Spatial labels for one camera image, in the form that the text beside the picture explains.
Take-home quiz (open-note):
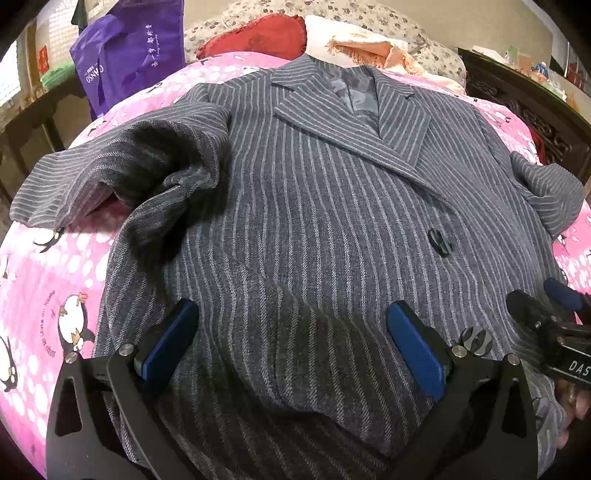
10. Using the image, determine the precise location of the grey pinstriped suit jacket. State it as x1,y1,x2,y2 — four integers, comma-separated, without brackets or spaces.
10,56,584,479

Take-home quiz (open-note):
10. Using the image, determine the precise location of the person's right hand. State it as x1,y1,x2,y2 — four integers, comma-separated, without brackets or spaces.
555,379,591,450

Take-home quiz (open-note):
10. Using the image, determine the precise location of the dark carved wooden headboard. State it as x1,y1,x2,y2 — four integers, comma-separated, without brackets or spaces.
458,48,591,186

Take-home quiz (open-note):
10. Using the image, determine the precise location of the orange fringed towel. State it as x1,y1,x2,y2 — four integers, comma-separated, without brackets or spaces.
327,36,465,95

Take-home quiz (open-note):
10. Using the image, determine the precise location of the dark wooden side table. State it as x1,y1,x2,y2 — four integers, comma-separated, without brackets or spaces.
1,76,90,177

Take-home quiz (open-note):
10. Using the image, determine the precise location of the floral print quilt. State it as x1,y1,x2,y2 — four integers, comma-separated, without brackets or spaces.
183,1,467,86

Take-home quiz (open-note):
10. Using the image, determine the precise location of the purple non-woven tote bag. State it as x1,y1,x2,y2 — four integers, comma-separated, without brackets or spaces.
70,0,185,117

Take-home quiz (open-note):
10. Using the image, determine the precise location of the red pillow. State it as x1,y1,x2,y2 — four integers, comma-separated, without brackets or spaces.
197,13,307,60

